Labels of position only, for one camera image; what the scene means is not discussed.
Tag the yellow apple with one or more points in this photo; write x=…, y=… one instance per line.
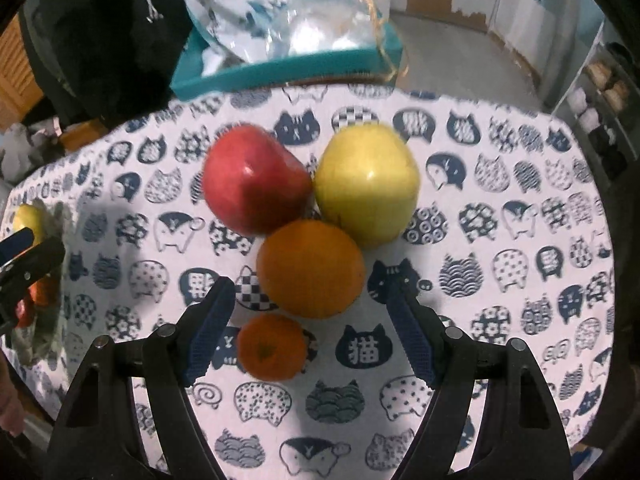
x=365, y=185

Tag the cat print tablecloth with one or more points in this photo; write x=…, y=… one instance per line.
x=500, y=280

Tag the white shoe rack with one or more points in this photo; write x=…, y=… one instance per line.
x=595, y=45

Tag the black jacket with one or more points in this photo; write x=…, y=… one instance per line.
x=100, y=50

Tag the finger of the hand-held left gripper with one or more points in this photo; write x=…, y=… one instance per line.
x=15, y=247
x=35, y=267

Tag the small tangerine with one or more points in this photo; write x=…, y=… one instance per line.
x=270, y=350

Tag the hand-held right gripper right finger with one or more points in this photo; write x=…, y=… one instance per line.
x=412, y=340

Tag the clear plastic bag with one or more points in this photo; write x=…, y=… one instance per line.
x=325, y=25

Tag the white printed rice bag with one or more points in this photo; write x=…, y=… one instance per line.
x=225, y=15

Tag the teal basket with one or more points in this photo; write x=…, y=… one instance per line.
x=240, y=80

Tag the green glass bowl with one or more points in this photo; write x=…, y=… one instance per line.
x=52, y=340

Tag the brown cardboard box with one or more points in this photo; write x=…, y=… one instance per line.
x=350, y=78

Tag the round red apple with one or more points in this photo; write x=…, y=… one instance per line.
x=250, y=180

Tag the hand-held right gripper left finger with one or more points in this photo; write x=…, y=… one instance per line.
x=210, y=332

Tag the pile of clothes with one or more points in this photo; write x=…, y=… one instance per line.
x=30, y=145

